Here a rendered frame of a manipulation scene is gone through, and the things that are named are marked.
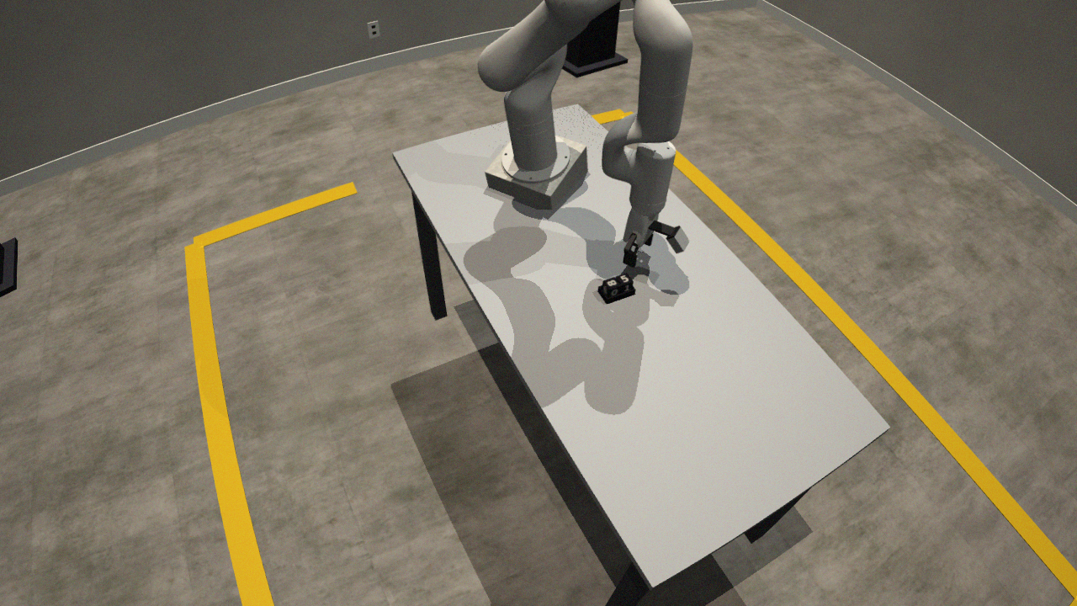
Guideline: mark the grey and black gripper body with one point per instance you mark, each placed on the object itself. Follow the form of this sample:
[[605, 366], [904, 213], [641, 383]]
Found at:
[[638, 223]]

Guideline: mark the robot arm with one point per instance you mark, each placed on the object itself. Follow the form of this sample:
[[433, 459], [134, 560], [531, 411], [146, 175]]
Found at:
[[536, 155]]

